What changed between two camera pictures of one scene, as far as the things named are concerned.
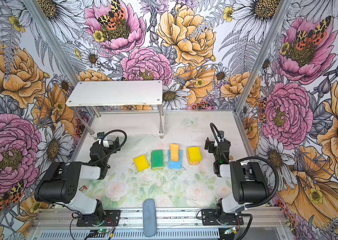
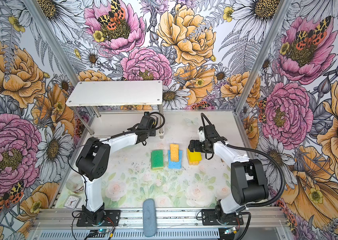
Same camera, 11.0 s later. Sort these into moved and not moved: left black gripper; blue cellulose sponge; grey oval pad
Moved: left black gripper
Not moved: blue cellulose sponge; grey oval pad
